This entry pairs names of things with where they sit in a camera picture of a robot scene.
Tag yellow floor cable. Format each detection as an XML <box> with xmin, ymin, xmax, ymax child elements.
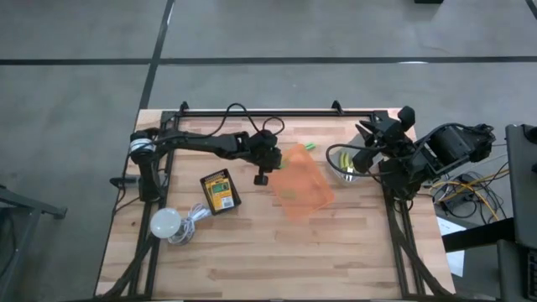
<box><xmin>431</xmin><ymin>167</ymin><xmax>511</xmax><ymax>222</ymax></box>

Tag dark grey equipment cabinet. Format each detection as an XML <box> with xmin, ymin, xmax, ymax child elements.
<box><xmin>497</xmin><ymin>123</ymin><xmax>537</xmax><ymax>302</ymax></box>

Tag grey metal stand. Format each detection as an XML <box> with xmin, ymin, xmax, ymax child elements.
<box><xmin>0</xmin><ymin>184</ymin><xmax>68</xmax><ymax>302</ymax></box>

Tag grey plastic tray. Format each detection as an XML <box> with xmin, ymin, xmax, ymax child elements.
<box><xmin>329</xmin><ymin>144</ymin><xmax>383</xmax><ymax>184</ymax></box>

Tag black aluminium table frame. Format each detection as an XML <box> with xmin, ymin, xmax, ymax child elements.
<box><xmin>95</xmin><ymin>109</ymin><xmax>456</xmax><ymax>301</ymax></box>

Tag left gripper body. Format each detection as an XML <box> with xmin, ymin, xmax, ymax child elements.
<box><xmin>242</xmin><ymin>128</ymin><xmax>284</xmax><ymax>187</ymax></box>

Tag black support beam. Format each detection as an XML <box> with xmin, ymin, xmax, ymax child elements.
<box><xmin>441</xmin><ymin>217</ymin><xmax>516</xmax><ymax>253</ymax></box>

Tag black power strip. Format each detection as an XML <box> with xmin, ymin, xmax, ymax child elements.
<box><xmin>440</xmin><ymin>193</ymin><xmax>477</xmax><ymax>211</ymax></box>

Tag green-handled pliers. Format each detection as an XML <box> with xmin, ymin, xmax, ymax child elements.
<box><xmin>338</xmin><ymin>151</ymin><xmax>356</xmax><ymax>182</ymax></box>

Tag black slotted plastic basket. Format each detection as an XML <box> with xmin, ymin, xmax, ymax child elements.
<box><xmin>199</xmin><ymin>168</ymin><xmax>243</xmax><ymax>216</ymax></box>

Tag orange mesh zipper pouch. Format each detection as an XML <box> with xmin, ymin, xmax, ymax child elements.
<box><xmin>268</xmin><ymin>143</ymin><xmax>336</xmax><ymax>222</ymax></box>

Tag white round lamp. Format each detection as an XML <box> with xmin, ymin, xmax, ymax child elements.
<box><xmin>149</xmin><ymin>207</ymin><xmax>182</xmax><ymax>240</ymax></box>

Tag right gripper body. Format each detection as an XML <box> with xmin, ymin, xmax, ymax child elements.
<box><xmin>352</xmin><ymin>105</ymin><xmax>419</xmax><ymax>175</ymax></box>

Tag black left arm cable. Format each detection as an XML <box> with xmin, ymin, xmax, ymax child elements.
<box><xmin>207</xmin><ymin>102</ymin><xmax>286</xmax><ymax>138</ymax></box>

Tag white paper sheet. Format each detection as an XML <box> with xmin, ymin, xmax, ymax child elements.
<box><xmin>435</xmin><ymin>216</ymin><xmax>467</xmax><ymax>279</ymax></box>

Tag black floor cable bundle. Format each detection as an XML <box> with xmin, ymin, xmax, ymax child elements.
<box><xmin>430</xmin><ymin>161</ymin><xmax>511</xmax><ymax>221</ymax></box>

